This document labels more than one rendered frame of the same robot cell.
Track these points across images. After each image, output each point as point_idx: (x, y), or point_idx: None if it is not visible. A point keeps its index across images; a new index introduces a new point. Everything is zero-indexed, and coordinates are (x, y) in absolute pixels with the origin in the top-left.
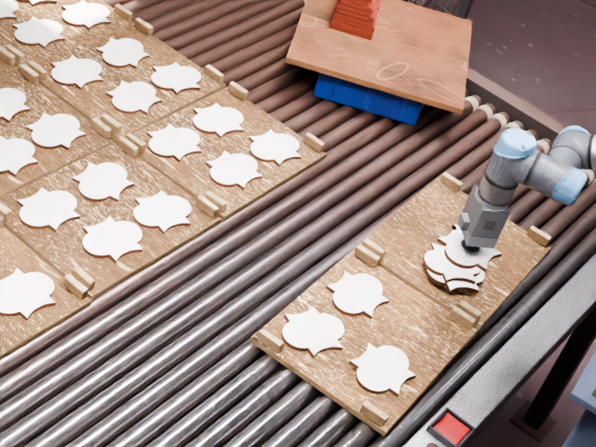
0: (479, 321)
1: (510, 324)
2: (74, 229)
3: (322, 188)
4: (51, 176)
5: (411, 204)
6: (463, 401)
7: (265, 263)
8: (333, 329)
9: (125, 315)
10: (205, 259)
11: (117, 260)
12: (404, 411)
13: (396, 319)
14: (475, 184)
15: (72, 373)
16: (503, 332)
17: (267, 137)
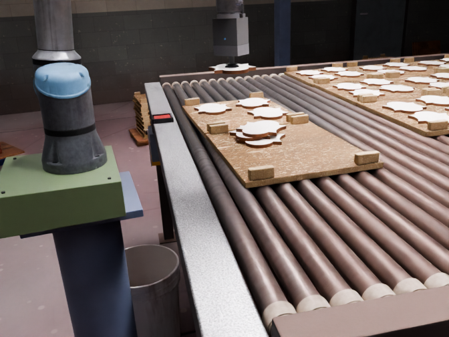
0: (209, 134)
1: (197, 149)
2: (361, 85)
3: (387, 134)
4: (405, 85)
5: (345, 143)
6: (171, 126)
7: (315, 109)
8: (248, 104)
9: (303, 91)
10: (328, 102)
11: (333, 86)
12: (185, 109)
13: (239, 118)
14: (246, 17)
15: (279, 85)
16: (194, 146)
17: (444, 116)
